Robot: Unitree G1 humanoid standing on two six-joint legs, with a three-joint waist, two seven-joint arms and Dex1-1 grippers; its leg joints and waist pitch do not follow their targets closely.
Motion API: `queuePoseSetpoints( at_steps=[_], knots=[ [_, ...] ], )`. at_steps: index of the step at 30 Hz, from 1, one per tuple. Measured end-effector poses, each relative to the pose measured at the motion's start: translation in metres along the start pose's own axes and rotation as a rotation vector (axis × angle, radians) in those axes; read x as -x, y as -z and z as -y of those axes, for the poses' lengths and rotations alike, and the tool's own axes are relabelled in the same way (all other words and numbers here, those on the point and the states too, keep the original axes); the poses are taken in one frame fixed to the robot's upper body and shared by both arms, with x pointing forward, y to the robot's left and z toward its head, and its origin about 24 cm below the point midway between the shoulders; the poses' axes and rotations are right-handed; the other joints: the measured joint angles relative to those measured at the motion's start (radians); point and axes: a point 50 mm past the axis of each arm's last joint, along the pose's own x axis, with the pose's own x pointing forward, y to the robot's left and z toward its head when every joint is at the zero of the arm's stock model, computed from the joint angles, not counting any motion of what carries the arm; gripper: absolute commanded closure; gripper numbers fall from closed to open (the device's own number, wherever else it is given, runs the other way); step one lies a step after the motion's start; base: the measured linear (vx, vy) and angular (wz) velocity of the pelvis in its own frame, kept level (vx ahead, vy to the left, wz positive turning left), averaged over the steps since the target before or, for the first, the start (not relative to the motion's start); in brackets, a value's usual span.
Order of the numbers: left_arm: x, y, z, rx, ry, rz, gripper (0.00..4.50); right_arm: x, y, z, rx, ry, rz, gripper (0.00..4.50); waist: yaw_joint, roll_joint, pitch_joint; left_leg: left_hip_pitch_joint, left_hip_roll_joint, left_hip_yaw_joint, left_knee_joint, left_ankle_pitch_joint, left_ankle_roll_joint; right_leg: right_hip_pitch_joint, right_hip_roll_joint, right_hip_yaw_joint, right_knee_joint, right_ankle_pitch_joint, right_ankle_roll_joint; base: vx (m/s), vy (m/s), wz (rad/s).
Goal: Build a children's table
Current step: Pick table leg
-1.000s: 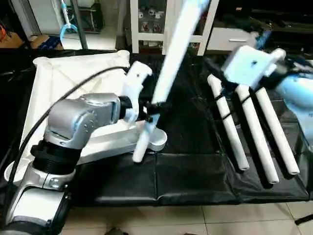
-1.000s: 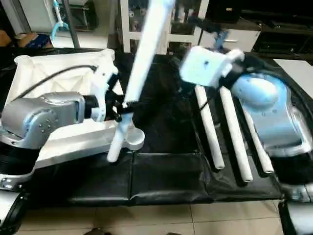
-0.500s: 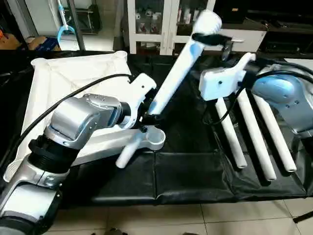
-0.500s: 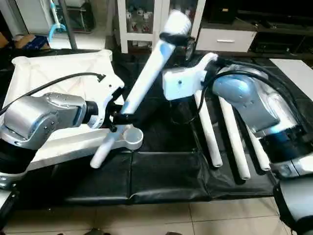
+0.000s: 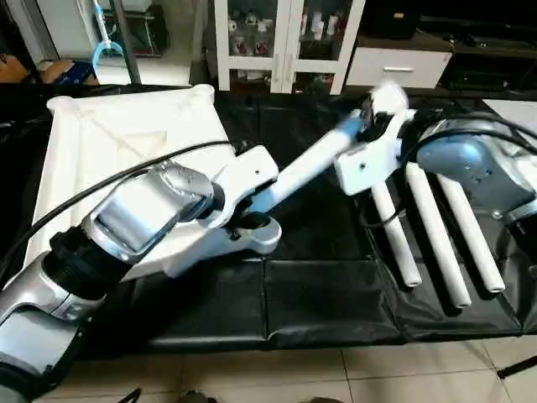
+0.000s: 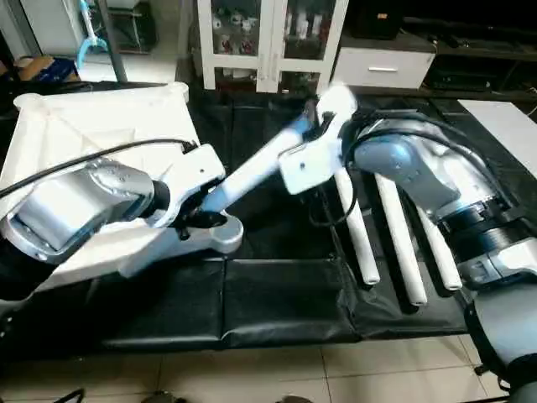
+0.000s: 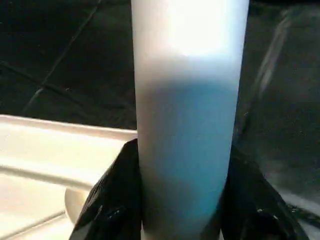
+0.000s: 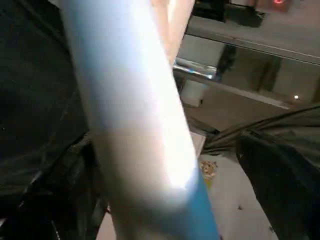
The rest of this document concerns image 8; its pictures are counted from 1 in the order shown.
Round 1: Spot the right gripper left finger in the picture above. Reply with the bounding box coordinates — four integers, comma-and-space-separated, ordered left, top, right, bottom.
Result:
0, 141, 110, 240

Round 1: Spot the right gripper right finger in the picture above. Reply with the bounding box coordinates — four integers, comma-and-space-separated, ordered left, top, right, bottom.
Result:
236, 132, 320, 240

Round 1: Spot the white plastic table leg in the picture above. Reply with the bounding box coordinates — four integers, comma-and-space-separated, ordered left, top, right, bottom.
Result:
54, 0, 222, 240

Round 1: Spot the black work mat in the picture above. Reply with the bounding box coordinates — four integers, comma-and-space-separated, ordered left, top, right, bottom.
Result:
0, 0, 320, 211

